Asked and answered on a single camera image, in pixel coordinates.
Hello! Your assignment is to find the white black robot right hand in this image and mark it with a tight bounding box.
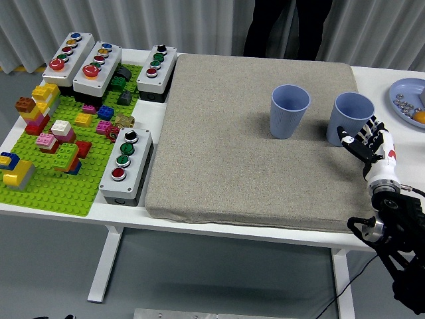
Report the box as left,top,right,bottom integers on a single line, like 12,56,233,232
337,114,398,187

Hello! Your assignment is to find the blue ribbed plastic cup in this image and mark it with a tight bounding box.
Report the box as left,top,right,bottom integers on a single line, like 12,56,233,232
268,84,311,140
325,92,375,147

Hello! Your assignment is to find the white table leg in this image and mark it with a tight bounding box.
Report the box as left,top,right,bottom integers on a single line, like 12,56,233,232
87,225,125,304
330,247,356,319

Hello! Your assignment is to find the blue plate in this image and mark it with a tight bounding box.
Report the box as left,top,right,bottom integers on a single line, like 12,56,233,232
388,77,425,130

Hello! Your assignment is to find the green lego baseplate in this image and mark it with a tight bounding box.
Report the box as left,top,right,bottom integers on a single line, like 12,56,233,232
0,62,144,217

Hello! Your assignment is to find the grey-brown fabric mat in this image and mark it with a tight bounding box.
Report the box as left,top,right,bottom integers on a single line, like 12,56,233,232
145,53,393,235

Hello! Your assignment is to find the blue yellow grey brick assembly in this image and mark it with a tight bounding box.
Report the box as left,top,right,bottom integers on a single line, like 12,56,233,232
0,152,37,191

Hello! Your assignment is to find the green orange blue brick stack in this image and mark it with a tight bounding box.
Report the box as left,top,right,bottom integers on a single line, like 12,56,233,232
50,142,82,176

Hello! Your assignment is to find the four-button grey control box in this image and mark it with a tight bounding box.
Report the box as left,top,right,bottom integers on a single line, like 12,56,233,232
136,44,178,103
98,127,155,207

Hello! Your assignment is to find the red lego brick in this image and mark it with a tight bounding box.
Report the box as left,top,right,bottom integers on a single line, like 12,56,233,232
75,140,93,159

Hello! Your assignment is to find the pink white red brick stack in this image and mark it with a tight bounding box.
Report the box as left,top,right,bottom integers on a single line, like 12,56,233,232
35,132,60,154

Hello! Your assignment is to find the person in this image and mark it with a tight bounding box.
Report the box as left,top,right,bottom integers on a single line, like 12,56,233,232
244,0,333,60

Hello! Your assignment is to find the yellow lego brick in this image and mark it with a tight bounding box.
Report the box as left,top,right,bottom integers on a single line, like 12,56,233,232
74,112,93,128

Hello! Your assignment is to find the brown yellow red brick tower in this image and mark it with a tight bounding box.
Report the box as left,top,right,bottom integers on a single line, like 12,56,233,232
15,96,51,136

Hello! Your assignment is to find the blue lego brick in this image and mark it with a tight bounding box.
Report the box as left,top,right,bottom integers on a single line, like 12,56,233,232
97,104,116,121

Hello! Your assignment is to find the grey sloped lego brick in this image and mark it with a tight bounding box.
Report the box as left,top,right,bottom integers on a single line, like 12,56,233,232
116,90,133,106

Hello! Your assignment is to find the yellow white brick stack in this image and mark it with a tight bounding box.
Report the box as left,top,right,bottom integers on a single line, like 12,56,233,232
31,82,61,114

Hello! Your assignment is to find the dark green lego brick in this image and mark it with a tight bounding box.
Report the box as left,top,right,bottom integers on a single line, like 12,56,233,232
110,76,127,92

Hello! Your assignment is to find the five-button grey control box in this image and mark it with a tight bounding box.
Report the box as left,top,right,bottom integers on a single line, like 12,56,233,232
41,31,96,96
72,41,123,106

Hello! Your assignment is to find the dark grey curved brick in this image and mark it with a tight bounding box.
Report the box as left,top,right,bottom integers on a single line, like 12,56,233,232
116,65,133,81

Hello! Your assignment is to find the white curtain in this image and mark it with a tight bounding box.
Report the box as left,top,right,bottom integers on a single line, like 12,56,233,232
0,0,425,74

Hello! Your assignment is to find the black floor cable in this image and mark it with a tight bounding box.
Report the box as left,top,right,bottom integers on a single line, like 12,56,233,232
315,254,379,319

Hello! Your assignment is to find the brass valve with red handle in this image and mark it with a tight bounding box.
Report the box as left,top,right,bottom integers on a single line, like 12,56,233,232
106,113,136,143

